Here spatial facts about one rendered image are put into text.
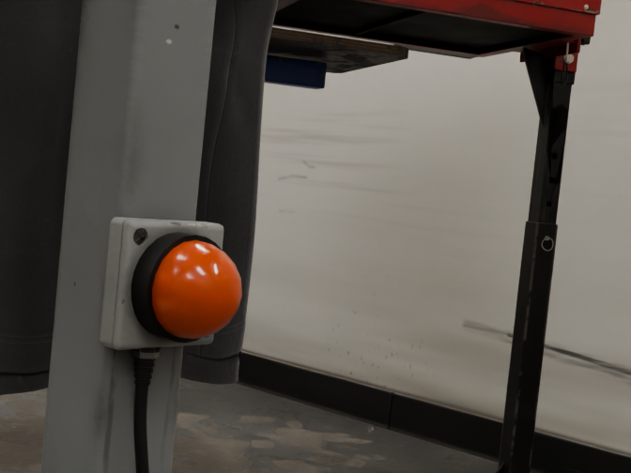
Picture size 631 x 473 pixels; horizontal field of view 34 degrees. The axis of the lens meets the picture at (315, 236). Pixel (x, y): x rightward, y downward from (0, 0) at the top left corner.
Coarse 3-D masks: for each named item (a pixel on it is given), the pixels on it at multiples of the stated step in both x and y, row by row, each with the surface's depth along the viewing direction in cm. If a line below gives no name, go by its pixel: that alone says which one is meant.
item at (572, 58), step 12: (528, 60) 209; (540, 60) 210; (564, 60) 208; (576, 60) 209; (528, 72) 209; (540, 72) 210; (540, 84) 210; (564, 84) 201; (540, 96) 210; (540, 108) 210; (552, 240) 210
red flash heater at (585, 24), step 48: (288, 0) 183; (336, 0) 186; (384, 0) 175; (432, 0) 178; (480, 0) 180; (528, 0) 183; (576, 0) 186; (432, 48) 224; (480, 48) 226; (528, 48) 210; (576, 48) 200
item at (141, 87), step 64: (128, 0) 39; (192, 0) 40; (128, 64) 39; (192, 64) 41; (128, 128) 39; (192, 128) 41; (128, 192) 39; (192, 192) 42; (64, 256) 41; (128, 256) 38; (64, 320) 41; (128, 320) 38; (64, 384) 41; (128, 384) 40; (64, 448) 41; (128, 448) 41
